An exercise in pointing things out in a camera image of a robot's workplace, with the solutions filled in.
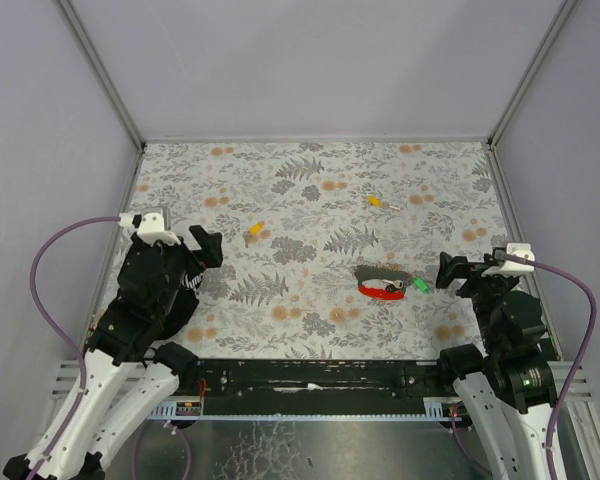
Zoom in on keyring with red tag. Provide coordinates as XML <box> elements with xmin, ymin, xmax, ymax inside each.
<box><xmin>353</xmin><ymin>265</ymin><xmax>412</xmax><ymax>301</ymax></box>

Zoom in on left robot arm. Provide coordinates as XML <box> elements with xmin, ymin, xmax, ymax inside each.
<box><xmin>3</xmin><ymin>225</ymin><xmax>223</xmax><ymax>479</ymax></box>

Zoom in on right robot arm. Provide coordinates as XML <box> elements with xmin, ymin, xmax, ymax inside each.
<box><xmin>435</xmin><ymin>243</ymin><xmax>566</xmax><ymax>479</ymax></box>

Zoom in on black cloth bag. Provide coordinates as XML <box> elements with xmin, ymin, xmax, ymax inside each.
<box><xmin>156</xmin><ymin>269</ymin><xmax>204</xmax><ymax>341</ymax></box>

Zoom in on left key with yellow tag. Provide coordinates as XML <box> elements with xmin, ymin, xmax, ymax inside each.
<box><xmin>243</xmin><ymin>221</ymin><xmax>265</xmax><ymax>248</ymax></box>

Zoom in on key with yellow tag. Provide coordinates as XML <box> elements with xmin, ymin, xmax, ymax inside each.
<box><xmin>243</xmin><ymin>221</ymin><xmax>265</xmax><ymax>248</ymax></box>
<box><xmin>367</xmin><ymin>195</ymin><xmax>401</xmax><ymax>211</ymax></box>

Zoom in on right key with yellow tag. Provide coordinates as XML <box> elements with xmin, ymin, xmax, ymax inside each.
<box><xmin>367</xmin><ymin>195</ymin><xmax>401</xmax><ymax>211</ymax></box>

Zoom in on floral mat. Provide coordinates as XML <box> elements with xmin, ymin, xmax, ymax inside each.
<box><xmin>129</xmin><ymin>142</ymin><xmax>510</xmax><ymax>359</ymax></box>

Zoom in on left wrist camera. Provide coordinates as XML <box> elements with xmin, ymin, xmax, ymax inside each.
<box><xmin>118</xmin><ymin>212</ymin><xmax>181</xmax><ymax>246</ymax></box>

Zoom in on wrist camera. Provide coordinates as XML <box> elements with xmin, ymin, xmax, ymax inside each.
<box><xmin>482</xmin><ymin>243</ymin><xmax>535</xmax><ymax>278</ymax></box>
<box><xmin>118</xmin><ymin>212</ymin><xmax>181</xmax><ymax>246</ymax></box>

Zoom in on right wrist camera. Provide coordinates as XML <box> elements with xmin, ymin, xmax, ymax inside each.
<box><xmin>482</xmin><ymin>243</ymin><xmax>535</xmax><ymax>278</ymax></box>

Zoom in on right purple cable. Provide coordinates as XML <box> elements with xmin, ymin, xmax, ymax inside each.
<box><xmin>452</xmin><ymin>258</ymin><xmax>597</xmax><ymax>480</ymax></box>

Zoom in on purple cable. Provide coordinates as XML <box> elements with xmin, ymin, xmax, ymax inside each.
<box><xmin>452</xmin><ymin>258</ymin><xmax>597</xmax><ymax>480</ymax></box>
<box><xmin>27</xmin><ymin>215</ymin><xmax>191</xmax><ymax>480</ymax></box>

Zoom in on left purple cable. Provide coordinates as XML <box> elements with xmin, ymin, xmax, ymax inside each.
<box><xmin>27</xmin><ymin>215</ymin><xmax>191</xmax><ymax>480</ymax></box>

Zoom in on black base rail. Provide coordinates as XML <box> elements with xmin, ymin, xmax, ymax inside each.
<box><xmin>149</xmin><ymin>359</ymin><xmax>456</xmax><ymax>422</ymax></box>

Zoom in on aluminium frame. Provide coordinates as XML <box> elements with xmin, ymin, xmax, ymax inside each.
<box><xmin>29</xmin><ymin>0</ymin><xmax>600</xmax><ymax>480</ymax></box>

